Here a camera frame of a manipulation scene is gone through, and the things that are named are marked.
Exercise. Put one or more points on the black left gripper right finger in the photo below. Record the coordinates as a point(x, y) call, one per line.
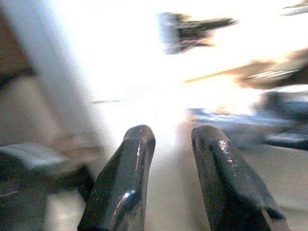
point(223, 183)

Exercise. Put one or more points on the dark blurred object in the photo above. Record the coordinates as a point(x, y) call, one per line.
point(190, 30)

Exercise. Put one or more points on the dark low furniture piece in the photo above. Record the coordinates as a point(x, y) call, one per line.
point(36, 183)

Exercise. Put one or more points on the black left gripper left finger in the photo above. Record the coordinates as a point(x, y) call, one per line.
point(121, 187)

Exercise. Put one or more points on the brown blurred furniture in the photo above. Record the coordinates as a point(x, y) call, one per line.
point(272, 72)

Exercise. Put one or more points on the blue grey blurred object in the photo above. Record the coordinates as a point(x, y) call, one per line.
point(276, 120)

